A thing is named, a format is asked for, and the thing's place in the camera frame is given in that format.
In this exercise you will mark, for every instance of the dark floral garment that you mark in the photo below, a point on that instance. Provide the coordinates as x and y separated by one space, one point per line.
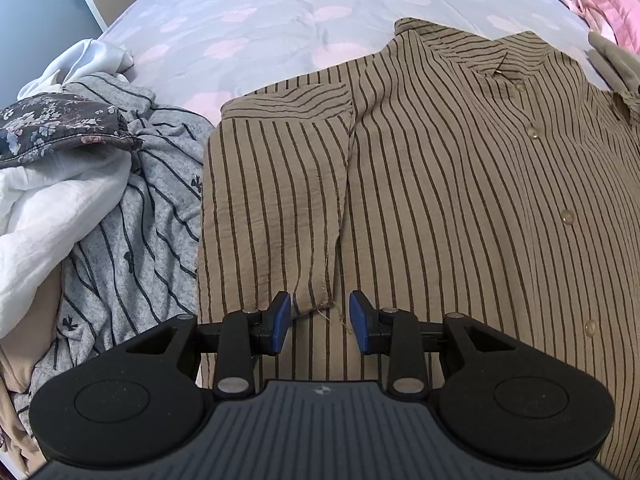
60 120

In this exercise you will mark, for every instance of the white garment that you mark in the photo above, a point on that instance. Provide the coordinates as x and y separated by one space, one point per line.
50 210

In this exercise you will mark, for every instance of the grey striped garment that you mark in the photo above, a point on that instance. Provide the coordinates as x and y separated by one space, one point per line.
150 210

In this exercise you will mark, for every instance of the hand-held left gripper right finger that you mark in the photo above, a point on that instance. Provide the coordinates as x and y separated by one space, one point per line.
359 322

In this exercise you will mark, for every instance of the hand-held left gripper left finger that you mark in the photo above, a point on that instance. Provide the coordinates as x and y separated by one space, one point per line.
281 322

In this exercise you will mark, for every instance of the brown striped shirt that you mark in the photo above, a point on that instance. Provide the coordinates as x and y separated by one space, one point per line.
450 160

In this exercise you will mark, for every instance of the beige garment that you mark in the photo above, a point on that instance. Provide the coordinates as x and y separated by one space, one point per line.
25 360

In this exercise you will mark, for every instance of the folded taupe garment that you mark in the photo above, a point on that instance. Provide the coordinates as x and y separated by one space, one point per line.
620 60

